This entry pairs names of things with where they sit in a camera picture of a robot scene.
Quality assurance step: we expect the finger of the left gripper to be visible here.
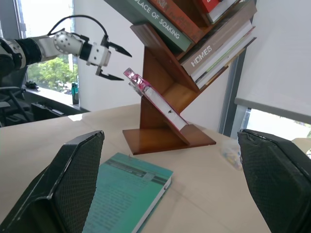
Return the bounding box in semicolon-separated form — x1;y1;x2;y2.
96;71;125;82
106;41;133;58

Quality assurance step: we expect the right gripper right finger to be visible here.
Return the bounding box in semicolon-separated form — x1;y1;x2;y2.
237;129;311;233

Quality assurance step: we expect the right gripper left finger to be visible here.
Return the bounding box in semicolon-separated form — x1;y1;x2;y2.
0;130;105;233

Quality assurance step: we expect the wooden tree bookshelf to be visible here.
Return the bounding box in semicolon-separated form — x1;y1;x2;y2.
104;0;258;156

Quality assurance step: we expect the green hardcover book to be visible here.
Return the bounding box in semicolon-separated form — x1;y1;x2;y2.
131;0;192;53

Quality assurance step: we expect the pink book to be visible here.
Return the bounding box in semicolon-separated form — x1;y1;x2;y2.
122;67;190;133

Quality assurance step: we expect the teal paperback book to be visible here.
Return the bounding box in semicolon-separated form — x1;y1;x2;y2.
82;152;174;233

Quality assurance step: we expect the rust orange book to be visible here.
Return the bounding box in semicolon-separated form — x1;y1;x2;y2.
148;0;205;45

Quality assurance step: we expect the beige HOMES book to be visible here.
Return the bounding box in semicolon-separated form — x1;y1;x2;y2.
181;18;254;82

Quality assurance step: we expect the red book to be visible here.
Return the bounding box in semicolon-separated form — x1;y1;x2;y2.
194;0;240;14

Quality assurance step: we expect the grey book with white pages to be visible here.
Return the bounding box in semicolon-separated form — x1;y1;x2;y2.
206;0;246;24

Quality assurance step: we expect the thin white book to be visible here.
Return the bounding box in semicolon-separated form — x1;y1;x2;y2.
195;36;258;90

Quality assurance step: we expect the green water bottle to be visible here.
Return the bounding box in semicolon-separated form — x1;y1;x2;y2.
71;82;80;105

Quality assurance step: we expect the clear plastic bag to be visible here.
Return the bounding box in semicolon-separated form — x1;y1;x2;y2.
219;139;243;171

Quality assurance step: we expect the white roller blind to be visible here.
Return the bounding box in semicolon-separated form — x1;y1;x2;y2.
234;0;311;122

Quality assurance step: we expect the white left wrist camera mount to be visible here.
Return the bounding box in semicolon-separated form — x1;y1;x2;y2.
86;42;113;68

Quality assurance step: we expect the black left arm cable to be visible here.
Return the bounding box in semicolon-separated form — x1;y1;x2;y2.
47;15;109;40

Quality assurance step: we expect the grey window post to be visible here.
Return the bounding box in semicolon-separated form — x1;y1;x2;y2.
218;47;249;136

